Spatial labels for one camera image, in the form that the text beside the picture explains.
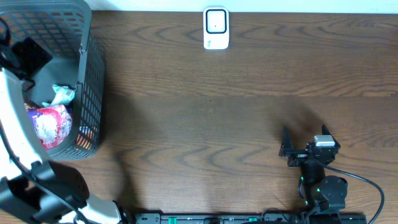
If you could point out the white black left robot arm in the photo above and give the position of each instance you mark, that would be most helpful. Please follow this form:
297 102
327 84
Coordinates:
34 187

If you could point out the red purple snack bag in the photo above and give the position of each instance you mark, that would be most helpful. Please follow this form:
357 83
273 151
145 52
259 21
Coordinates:
52 124

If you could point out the mint green snack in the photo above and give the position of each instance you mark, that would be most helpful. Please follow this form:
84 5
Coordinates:
63 96

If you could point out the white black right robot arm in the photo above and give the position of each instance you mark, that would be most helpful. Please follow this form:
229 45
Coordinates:
324 194

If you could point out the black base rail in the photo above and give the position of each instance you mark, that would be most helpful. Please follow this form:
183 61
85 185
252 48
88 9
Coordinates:
272 217

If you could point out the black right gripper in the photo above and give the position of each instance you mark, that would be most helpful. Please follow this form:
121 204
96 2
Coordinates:
298 155

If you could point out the grey plastic mesh basket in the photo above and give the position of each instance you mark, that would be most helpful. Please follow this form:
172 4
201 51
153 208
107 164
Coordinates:
62 28

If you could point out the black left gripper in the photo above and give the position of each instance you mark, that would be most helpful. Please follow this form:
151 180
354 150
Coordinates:
28 51

